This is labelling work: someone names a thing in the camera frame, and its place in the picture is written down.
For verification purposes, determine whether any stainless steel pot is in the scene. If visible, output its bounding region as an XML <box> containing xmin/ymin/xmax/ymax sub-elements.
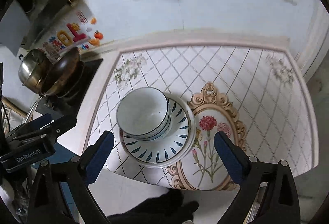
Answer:
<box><xmin>18</xmin><ymin>49</ymin><xmax>53</xmax><ymax>94</ymax></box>

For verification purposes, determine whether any colourful wall sticker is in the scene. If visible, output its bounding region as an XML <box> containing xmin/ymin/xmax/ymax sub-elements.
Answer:
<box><xmin>33</xmin><ymin>5</ymin><xmax>104</xmax><ymax>59</ymax></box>

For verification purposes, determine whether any large white deep plate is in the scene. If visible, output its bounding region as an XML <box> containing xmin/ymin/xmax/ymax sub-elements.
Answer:
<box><xmin>119</xmin><ymin>94</ymin><xmax>197</xmax><ymax>169</ymax></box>

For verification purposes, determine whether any dark wok pan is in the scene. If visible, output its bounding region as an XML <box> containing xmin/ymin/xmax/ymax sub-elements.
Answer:
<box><xmin>40</xmin><ymin>47</ymin><xmax>80</xmax><ymax>96</ymax></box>

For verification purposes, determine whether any black rimmed white bowl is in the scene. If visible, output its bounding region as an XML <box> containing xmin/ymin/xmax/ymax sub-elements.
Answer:
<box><xmin>116</xmin><ymin>87</ymin><xmax>171</xmax><ymax>141</ymax></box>

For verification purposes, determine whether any floral patterned table mat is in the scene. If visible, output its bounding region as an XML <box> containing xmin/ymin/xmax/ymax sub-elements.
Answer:
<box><xmin>84</xmin><ymin>42</ymin><xmax>319</xmax><ymax>191</ymax></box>

